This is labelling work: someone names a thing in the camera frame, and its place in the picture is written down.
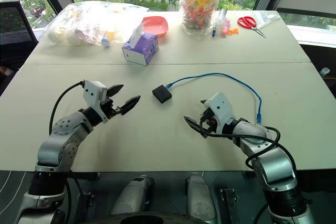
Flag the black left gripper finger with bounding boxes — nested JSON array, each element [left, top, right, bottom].
[[119, 95, 141, 116], [106, 84, 124, 99]]

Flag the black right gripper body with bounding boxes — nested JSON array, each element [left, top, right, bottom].
[[199, 108, 218, 134]]

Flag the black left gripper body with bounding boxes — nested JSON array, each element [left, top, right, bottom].
[[100, 98, 122, 121]]

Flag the small black box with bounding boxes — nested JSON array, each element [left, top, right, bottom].
[[152, 84, 173, 103]]

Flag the blue-capped tube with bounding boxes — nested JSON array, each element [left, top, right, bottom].
[[101, 30, 119, 48]]

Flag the purple tissue box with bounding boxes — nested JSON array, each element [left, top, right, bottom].
[[121, 21, 159, 66]]

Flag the grey rounded robot leg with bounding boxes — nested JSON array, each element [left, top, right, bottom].
[[110, 174, 155, 216], [185, 173, 218, 222]]

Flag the clear bag of white items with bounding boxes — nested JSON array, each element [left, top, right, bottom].
[[43, 1, 150, 48]]

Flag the red plastic bowl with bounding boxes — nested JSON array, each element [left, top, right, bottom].
[[142, 16, 169, 38]]

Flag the pink eraser block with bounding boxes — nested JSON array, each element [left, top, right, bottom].
[[221, 19, 230, 36]]

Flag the clear pen with blue cap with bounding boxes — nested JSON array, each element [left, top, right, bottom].
[[212, 8, 227, 38]]

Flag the bagged colourful flower container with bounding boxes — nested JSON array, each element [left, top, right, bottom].
[[180, 0, 223, 36]]

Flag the dark rounded robot torso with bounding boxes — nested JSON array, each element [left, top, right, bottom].
[[88, 210, 207, 224]]

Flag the clear flat plastic bag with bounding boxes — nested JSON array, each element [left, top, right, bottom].
[[255, 12, 281, 30]]

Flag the black mesh office chair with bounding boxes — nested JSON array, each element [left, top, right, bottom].
[[0, 0, 39, 72]]

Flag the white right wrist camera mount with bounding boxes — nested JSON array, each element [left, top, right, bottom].
[[203, 92, 235, 131]]

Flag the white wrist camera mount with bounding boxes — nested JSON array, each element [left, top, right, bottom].
[[203, 92, 235, 131], [83, 80, 109, 124]]

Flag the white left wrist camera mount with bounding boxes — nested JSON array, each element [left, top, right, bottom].
[[83, 80, 109, 124]]

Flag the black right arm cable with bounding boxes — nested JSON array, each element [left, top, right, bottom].
[[198, 117, 298, 173]]

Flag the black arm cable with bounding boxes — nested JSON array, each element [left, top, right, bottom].
[[198, 117, 298, 173], [49, 81, 86, 136]]

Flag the blue cable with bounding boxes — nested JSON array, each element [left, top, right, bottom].
[[165, 72, 264, 125]]

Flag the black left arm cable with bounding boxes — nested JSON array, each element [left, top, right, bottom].
[[49, 81, 86, 136]]

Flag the black metal table bracket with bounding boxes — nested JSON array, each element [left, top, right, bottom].
[[218, 188, 240, 224], [78, 190, 96, 222]]

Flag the red-handled scissors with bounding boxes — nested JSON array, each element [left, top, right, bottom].
[[237, 16, 267, 39]]

